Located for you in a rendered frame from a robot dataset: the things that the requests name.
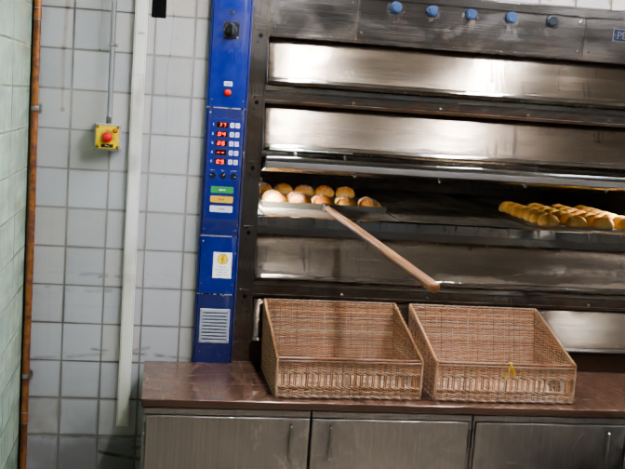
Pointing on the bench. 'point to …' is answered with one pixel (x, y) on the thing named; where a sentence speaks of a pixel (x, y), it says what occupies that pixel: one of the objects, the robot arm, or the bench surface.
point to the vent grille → (214, 326)
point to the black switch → (231, 30)
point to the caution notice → (221, 265)
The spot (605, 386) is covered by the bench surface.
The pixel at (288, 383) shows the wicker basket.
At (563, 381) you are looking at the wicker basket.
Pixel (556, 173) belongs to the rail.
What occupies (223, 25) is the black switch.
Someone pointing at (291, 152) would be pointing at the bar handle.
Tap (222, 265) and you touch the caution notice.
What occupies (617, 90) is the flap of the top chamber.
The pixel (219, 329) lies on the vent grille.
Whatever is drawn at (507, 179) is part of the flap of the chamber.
